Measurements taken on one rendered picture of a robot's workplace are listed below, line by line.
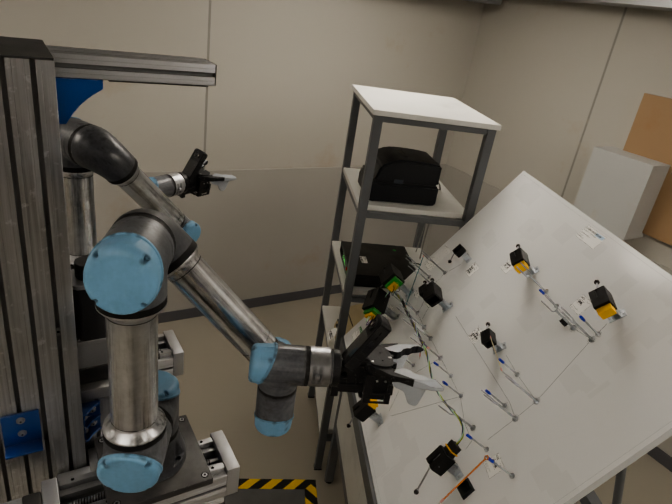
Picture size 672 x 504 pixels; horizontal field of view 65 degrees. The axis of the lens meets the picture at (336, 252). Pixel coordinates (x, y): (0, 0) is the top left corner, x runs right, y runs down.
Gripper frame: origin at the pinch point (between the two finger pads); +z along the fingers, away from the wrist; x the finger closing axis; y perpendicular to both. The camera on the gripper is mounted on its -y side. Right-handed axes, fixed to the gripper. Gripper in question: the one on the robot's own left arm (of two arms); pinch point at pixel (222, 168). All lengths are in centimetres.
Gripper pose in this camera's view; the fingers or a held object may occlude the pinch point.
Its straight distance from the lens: 201.0
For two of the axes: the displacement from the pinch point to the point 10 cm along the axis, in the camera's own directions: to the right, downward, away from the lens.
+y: -2.5, 8.4, 4.8
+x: 7.9, 4.6, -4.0
